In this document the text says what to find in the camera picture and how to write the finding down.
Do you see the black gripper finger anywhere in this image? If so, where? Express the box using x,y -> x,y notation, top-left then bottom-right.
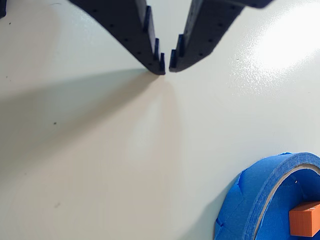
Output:
168,0 -> 273,74
68,0 -> 166,76

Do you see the orange cube block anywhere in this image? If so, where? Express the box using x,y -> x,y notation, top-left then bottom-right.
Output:
288,200 -> 320,237

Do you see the blue tape roll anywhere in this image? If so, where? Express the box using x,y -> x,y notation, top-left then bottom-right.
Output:
212,151 -> 320,240

